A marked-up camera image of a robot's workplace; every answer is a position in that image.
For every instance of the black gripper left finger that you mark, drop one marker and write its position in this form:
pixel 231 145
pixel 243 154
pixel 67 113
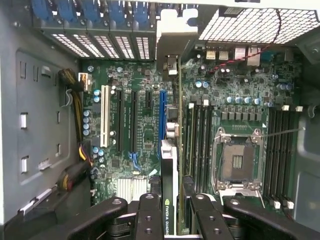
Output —
pixel 148 220

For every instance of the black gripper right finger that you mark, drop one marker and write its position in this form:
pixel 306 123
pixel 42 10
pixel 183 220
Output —
pixel 207 220

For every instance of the black RAM slot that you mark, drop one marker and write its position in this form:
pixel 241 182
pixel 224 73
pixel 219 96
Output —
pixel 290 155
pixel 203 150
pixel 210 150
pixel 196 150
pixel 283 155
pixel 275 155
pixel 269 155

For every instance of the blue expansion slot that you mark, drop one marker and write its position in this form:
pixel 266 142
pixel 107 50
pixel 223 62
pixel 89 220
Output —
pixel 162 120

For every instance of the long black expansion slot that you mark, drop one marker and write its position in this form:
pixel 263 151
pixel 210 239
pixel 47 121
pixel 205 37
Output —
pixel 120 120
pixel 133 120

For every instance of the white expansion slot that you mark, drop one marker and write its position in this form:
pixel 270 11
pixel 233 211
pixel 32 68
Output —
pixel 104 117

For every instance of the short black expansion slot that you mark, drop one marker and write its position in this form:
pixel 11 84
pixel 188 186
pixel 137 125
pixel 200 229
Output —
pixel 149 99

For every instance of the silver chipset heatsink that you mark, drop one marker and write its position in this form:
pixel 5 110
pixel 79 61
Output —
pixel 131 187

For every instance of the CPU socket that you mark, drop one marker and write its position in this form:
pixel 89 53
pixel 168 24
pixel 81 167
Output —
pixel 237 162

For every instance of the black plastic shroud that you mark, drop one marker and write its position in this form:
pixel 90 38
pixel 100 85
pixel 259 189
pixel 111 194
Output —
pixel 37 225

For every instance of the thin metal locking lever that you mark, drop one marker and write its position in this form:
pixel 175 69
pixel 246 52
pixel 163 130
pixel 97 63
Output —
pixel 282 132

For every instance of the open black PC case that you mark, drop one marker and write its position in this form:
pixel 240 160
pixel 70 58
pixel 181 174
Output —
pixel 308 162

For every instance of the green motherboard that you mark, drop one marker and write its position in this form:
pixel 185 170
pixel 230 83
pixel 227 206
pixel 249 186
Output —
pixel 140 75

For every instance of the blue card retention clip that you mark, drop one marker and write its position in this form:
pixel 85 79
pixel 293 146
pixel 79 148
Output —
pixel 93 10
pixel 191 16
pixel 42 10
pixel 141 11
pixel 67 10
pixel 118 10

